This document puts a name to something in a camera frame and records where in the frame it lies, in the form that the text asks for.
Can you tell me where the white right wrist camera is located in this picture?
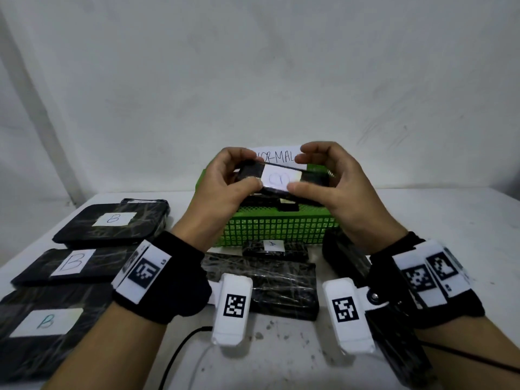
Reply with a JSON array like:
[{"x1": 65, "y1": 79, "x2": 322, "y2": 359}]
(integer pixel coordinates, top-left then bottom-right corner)
[{"x1": 322, "y1": 278, "x2": 390, "y2": 356}]

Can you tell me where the person's right hand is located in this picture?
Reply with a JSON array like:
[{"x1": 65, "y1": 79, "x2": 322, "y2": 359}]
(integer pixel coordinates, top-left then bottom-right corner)
[{"x1": 287, "y1": 141, "x2": 408, "y2": 256}]

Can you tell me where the black cable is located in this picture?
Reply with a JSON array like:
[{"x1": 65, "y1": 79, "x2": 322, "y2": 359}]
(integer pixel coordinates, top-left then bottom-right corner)
[
  {"x1": 156, "y1": 326, "x2": 214, "y2": 390},
  {"x1": 418, "y1": 340, "x2": 520, "y2": 369}
]

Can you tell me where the black wrist band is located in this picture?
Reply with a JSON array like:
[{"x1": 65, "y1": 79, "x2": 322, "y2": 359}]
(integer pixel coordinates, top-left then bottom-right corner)
[
  {"x1": 367, "y1": 231, "x2": 486, "y2": 330},
  {"x1": 111, "y1": 230, "x2": 213, "y2": 325}
]

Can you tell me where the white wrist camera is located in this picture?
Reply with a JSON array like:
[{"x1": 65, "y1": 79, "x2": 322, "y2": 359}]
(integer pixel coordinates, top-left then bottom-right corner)
[
  {"x1": 322, "y1": 278, "x2": 390, "y2": 356},
  {"x1": 210, "y1": 273, "x2": 254, "y2": 347}
]

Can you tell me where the person's left hand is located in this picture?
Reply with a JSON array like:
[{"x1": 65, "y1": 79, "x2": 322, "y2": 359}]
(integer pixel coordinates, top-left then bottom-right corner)
[{"x1": 173, "y1": 147, "x2": 265, "y2": 252}]

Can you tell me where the person's right forearm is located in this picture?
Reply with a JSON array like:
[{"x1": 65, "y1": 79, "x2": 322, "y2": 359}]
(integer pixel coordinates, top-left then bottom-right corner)
[{"x1": 414, "y1": 316, "x2": 520, "y2": 390}]

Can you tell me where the black left wrist band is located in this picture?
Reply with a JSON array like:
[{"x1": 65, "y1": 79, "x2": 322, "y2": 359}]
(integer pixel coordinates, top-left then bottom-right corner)
[{"x1": 111, "y1": 230, "x2": 213, "y2": 325}]

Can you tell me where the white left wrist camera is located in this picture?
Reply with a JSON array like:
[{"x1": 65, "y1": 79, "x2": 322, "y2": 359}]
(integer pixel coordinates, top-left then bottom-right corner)
[{"x1": 210, "y1": 273, "x2": 254, "y2": 347}]

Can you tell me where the green plastic mesh basket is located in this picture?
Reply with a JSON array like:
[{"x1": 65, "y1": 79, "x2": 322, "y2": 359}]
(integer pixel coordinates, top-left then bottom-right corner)
[{"x1": 195, "y1": 168, "x2": 342, "y2": 248}]

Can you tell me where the large black wrapped package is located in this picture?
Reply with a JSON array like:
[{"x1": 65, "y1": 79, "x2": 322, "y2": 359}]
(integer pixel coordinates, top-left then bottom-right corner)
[
  {"x1": 0, "y1": 285, "x2": 119, "y2": 383},
  {"x1": 52, "y1": 198, "x2": 171, "y2": 246},
  {"x1": 11, "y1": 247, "x2": 141, "y2": 287}
]

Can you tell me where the black wrapped package without label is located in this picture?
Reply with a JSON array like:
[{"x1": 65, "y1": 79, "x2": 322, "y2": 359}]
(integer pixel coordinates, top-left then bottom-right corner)
[
  {"x1": 201, "y1": 252, "x2": 318, "y2": 321},
  {"x1": 323, "y1": 229, "x2": 373, "y2": 290},
  {"x1": 365, "y1": 308, "x2": 438, "y2": 390}
]

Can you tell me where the white paper sign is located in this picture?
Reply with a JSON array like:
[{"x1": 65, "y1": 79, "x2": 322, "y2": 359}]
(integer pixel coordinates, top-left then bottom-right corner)
[{"x1": 248, "y1": 146, "x2": 306, "y2": 165}]

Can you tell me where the person's left forearm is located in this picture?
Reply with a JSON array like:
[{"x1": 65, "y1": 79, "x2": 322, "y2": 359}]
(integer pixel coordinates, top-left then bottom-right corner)
[{"x1": 44, "y1": 300, "x2": 168, "y2": 390}]

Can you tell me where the black wrapped package in basket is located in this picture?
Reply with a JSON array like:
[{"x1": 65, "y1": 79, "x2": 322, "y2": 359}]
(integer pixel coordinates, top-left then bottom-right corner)
[{"x1": 243, "y1": 193, "x2": 302, "y2": 213}]

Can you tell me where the black right wrist band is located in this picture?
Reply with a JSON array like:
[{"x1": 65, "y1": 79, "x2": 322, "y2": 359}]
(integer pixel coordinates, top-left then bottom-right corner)
[{"x1": 367, "y1": 231, "x2": 486, "y2": 330}]

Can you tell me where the small black package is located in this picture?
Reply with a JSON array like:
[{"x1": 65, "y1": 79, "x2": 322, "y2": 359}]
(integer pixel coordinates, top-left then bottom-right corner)
[
  {"x1": 237, "y1": 160, "x2": 336, "y2": 200},
  {"x1": 242, "y1": 240, "x2": 310, "y2": 263}
]

